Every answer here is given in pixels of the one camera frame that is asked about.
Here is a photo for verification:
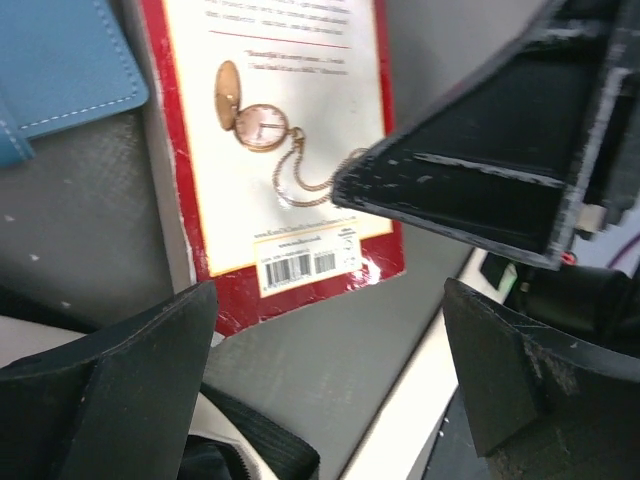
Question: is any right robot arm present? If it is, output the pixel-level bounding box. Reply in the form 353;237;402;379
332;1;639;352

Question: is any red cream book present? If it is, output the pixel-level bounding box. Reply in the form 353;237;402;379
134;1;405;338

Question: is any blue wallet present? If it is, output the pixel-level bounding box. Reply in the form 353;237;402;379
1;0;149;166

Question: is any cream canvas backpack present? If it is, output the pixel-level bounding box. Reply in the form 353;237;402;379
1;282;320;479

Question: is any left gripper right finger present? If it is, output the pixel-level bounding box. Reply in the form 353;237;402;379
443;279;639;479

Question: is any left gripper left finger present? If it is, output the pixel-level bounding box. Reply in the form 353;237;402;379
1;282;218;479

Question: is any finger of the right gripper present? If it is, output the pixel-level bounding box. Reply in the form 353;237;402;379
332;1;639;269

